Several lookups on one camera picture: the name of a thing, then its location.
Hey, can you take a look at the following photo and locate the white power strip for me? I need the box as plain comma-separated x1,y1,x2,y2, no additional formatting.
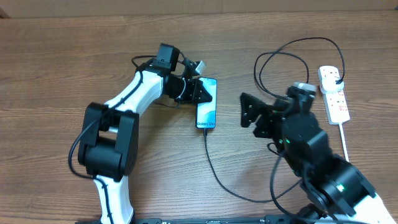
318,65,350,124

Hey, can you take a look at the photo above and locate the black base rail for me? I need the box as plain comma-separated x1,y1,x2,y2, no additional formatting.
75,203,326,224

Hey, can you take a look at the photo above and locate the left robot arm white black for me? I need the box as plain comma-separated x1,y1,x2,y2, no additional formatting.
68,44,215,223

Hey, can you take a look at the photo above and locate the white charger plug adapter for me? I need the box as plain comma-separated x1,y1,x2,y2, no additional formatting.
320,77,345,94

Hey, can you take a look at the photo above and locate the Samsung Galaxy smartphone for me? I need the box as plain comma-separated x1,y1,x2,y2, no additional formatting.
196,77,217,129

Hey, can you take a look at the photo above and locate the black USB charging cable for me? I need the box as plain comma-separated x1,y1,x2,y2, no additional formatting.
203,37,346,204

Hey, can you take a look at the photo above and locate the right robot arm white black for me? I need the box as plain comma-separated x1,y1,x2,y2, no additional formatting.
240,83,394,223

